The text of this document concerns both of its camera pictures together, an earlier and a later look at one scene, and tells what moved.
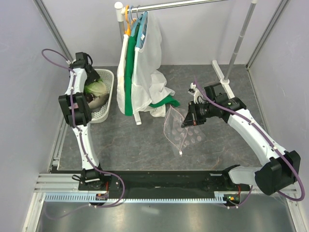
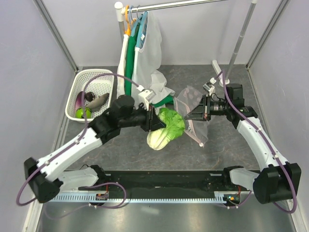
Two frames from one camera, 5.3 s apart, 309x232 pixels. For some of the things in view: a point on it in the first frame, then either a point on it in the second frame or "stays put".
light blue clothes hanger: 141,21 stays put
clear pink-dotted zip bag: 181,138 → 184,102
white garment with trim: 120,77 stays put
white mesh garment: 149,85 stays put
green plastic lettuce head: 97,88 → 159,139
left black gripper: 94,76 → 152,122
